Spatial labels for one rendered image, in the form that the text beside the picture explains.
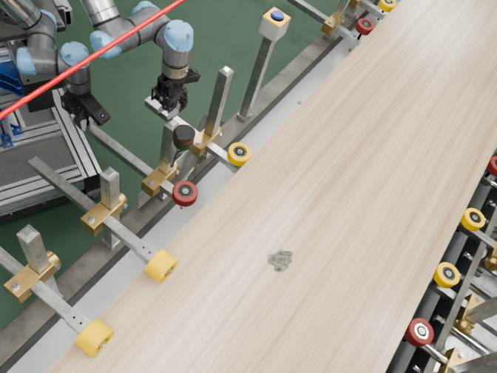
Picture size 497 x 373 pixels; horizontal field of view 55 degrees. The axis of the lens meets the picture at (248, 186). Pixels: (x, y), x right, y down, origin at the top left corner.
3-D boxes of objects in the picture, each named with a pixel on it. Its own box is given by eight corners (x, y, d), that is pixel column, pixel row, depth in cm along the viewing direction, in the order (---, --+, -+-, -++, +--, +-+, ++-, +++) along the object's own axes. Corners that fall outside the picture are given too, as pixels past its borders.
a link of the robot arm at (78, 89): (96, 77, 145) (75, 91, 140) (97, 87, 149) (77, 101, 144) (78, 64, 146) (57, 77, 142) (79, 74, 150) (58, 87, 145)
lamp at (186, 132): (164, 172, 153) (170, 131, 135) (176, 162, 156) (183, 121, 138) (178, 183, 152) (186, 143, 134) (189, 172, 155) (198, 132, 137)
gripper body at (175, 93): (149, 101, 143) (151, 72, 133) (168, 86, 148) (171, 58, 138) (168, 115, 142) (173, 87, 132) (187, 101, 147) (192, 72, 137)
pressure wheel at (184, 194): (164, 208, 158) (167, 190, 148) (180, 192, 162) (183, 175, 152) (183, 222, 156) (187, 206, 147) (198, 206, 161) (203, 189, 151)
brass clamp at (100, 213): (80, 225, 135) (78, 217, 131) (114, 195, 142) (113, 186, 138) (95, 238, 134) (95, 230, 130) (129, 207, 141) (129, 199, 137)
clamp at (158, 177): (140, 189, 157) (141, 180, 152) (167, 164, 164) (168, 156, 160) (154, 199, 156) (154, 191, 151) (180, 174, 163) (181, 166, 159)
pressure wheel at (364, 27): (362, 37, 229) (372, 18, 220) (365, 49, 225) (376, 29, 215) (347, 35, 227) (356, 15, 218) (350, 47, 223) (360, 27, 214)
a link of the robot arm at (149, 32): (118, 7, 124) (145, 32, 122) (151, -6, 130) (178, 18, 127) (118, 31, 131) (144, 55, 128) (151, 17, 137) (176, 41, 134)
